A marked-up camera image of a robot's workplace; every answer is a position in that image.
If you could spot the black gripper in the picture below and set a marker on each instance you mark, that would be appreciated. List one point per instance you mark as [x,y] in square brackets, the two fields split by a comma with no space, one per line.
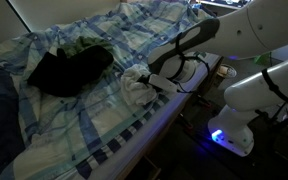
[156,88]

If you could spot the white towel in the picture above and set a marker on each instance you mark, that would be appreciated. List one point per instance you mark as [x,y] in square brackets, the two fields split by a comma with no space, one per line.
[134,88]

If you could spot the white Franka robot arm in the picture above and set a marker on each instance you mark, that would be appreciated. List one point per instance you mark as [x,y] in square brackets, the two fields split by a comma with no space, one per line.
[250,30]

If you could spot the green cloth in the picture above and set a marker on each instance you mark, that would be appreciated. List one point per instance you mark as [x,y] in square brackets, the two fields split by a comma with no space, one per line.
[84,42]

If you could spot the blue plaid bedsheet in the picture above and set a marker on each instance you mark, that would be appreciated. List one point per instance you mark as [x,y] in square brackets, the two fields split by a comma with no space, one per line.
[84,120]

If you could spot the black cloth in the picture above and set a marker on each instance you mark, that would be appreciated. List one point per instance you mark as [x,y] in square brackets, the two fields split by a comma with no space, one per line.
[70,71]

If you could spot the round bowl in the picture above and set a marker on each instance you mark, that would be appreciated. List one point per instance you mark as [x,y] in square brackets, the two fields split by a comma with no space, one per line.
[226,70]

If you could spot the green object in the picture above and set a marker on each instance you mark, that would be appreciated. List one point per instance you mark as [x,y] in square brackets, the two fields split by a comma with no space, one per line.
[262,59]

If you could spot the black tripod stand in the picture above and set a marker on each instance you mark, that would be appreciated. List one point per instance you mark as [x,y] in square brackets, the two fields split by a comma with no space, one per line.
[285,120]

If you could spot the dark blue pillow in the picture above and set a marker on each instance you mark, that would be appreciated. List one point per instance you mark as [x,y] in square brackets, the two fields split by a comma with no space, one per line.
[0,116]

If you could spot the bed frame with mattress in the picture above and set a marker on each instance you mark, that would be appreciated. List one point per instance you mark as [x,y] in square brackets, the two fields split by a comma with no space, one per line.
[150,133]

